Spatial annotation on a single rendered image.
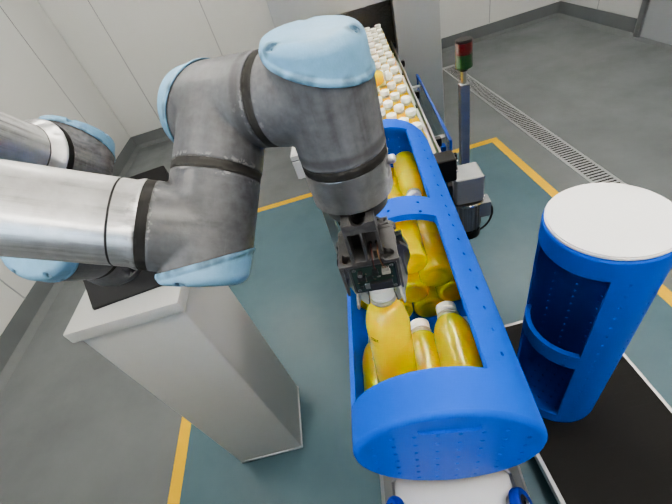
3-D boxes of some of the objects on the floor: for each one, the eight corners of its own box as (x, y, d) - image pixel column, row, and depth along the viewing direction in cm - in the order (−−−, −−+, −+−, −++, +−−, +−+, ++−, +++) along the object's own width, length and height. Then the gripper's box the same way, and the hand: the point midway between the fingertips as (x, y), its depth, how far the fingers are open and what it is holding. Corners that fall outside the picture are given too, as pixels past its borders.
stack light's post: (462, 272, 216) (460, 86, 142) (460, 267, 219) (457, 82, 145) (469, 271, 215) (470, 83, 142) (467, 266, 218) (467, 80, 145)
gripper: (303, 232, 38) (348, 341, 52) (412, 210, 36) (429, 329, 50) (307, 187, 44) (347, 295, 59) (401, 166, 42) (418, 283, 57)
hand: (381, 291), depth 56 cm, fingers closed on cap, 4 cm apart
